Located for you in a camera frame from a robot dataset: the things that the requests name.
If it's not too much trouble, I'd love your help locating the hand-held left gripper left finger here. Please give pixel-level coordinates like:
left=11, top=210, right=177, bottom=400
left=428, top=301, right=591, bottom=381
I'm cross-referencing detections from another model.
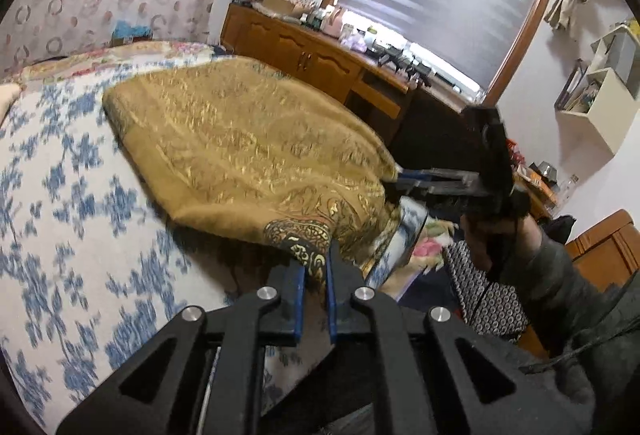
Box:
left=55, top=260, right=307, bottom=435

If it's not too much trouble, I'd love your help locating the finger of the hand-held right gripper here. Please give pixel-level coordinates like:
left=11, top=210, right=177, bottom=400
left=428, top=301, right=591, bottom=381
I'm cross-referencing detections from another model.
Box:
left=397, top=167, right=483, bottom=183
left=385, top=180, right=497, bottom=206

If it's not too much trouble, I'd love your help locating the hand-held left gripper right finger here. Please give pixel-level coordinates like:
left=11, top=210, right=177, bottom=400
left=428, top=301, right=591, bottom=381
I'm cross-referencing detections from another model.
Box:
left=325, top=239, right=576, bottom=435

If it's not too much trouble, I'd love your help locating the golden brocade cloth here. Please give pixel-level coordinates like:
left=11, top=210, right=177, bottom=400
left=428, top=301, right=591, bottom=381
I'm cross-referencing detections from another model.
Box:
left=102, top=55, right=407, bottom=290

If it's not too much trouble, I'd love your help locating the person's right forearm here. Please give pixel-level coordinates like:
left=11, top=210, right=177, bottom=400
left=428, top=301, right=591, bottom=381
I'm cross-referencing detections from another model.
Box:
left=515, top=225, right=640, bottom=416

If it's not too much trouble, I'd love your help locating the person's right hand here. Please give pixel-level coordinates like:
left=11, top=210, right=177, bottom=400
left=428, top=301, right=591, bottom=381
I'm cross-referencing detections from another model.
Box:
left=459, top=214, right=543, bottom=275

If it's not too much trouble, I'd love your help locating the cluttered side table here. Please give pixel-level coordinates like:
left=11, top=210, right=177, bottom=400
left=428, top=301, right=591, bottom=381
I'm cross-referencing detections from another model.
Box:
left=507, top=140, right=583, bottom=222

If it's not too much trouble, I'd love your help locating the row of books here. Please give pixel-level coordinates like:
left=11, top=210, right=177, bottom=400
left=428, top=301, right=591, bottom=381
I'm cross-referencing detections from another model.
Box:
left=554, top=59, right=602, bottom=114

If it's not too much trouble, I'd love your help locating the black and white patterned cloth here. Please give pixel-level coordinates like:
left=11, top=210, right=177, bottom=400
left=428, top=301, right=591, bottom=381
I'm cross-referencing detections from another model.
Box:
left=442, top=240, right=529, bottom=342

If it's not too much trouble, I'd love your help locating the carved wooden furniture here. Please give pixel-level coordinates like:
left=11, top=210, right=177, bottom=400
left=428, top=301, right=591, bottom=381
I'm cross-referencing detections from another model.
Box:
left=565, top=209, right=640, bottom=288

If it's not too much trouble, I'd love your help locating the cabinet top clutter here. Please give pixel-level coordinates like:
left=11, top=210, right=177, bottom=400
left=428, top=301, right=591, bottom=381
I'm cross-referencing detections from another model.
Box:
left=232, top=0, right=487, bottom=102

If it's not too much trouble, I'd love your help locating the wooden cabinet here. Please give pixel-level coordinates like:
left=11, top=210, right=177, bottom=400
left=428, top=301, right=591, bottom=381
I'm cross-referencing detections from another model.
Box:
left=220, top=2, right=488, bottom=166

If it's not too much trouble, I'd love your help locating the blue and white floral sheet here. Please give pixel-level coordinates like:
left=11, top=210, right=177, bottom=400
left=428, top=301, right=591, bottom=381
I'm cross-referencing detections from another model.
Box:
left=0, top=59, right=401, bottom=432

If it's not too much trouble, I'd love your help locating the cream floral blanket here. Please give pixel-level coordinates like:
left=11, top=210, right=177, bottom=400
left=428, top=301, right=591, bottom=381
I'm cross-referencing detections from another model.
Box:
left=0, top=40, right=458, bottom=303

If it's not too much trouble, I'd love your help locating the light blue box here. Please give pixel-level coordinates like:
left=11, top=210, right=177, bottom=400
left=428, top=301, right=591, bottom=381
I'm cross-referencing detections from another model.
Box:
left=112, top=19, right=152, bottom=42

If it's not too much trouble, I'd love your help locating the white wall shelf box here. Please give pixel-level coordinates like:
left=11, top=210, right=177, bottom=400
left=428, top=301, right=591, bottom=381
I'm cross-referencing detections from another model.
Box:
left=589, top=19, right=640, bottom=83
left=554, top=65, right=637, bottom=156

